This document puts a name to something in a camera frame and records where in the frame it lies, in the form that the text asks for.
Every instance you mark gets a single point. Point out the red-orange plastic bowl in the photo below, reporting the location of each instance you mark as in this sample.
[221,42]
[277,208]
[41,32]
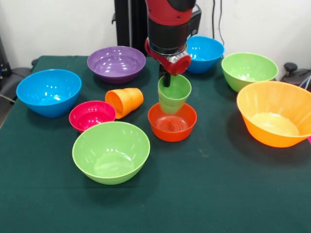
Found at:
[172,133]

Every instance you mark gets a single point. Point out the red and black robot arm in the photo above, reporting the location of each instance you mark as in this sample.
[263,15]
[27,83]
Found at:
[170,24]

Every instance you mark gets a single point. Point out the green plastic bowl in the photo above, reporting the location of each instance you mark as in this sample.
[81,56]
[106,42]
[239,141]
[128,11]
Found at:
[249,69]
[110,157]

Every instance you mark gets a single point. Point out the green plastic cup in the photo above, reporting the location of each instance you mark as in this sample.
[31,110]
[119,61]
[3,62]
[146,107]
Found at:
[176,95]

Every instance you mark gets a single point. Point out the dark green table cloth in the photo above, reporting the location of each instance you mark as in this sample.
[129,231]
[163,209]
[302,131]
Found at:
[155,208]

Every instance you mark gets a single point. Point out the large orange plastic bowl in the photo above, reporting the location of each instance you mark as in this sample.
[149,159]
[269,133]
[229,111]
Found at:
[274,116]

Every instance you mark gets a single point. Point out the blue plastic bowl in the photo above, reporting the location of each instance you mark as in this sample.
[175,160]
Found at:
[48,94]
[206,54]

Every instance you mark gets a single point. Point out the pink plastic bowl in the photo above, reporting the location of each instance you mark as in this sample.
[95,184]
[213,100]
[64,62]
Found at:
[90,116]

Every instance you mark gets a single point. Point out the orange plastic cup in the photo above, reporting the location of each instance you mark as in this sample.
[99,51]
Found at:
[128,100]

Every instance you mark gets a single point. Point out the purple plastic bowl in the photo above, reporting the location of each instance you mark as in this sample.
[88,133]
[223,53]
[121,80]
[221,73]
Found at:
[116,64]

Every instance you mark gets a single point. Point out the dark grey chair base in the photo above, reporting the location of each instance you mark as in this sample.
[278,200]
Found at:
[295,75]
[14,80]

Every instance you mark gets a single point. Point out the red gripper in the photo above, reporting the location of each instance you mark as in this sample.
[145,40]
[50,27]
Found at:
[173,65]

